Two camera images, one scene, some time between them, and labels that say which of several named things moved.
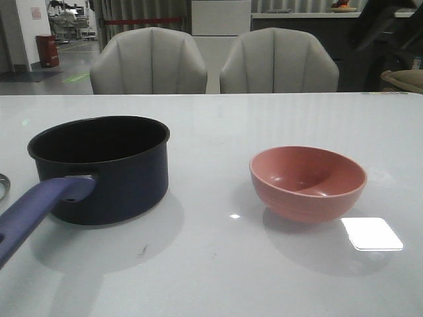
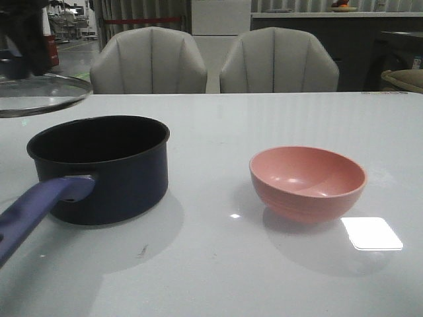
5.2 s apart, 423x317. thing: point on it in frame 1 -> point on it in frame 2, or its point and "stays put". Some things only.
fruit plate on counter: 342,6 stays put
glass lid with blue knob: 7,183 -> 38,94
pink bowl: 307,184 stays put
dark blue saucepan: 95,170 stays put
